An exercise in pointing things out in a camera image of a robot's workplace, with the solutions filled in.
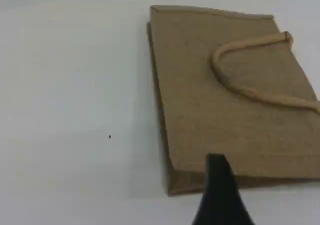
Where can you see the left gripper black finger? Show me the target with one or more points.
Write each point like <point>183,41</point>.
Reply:
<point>220,197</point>

